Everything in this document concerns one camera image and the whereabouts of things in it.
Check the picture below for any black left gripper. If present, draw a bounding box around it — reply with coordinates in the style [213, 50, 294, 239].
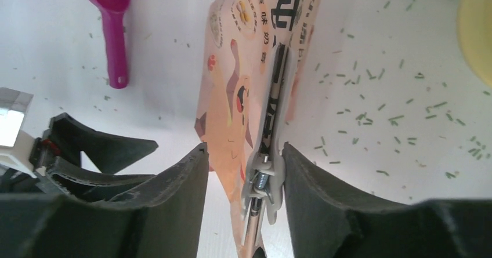
[1, 112, 158, 202]

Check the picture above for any magenta plastic scoop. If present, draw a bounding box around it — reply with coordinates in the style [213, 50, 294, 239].
[89, 0, 130, 89]

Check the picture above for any yellow green litter box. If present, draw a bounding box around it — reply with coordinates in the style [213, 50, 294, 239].
[457, 0, 491, 87]

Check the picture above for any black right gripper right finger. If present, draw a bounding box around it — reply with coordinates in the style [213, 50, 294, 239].
[283, 143, 491, 257]

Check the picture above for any pink cat litter bag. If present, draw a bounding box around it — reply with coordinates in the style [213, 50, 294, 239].
[195, 0, 320, 257]

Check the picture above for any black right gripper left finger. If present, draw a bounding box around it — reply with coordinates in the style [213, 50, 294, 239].
[1, 143, 208, 257]

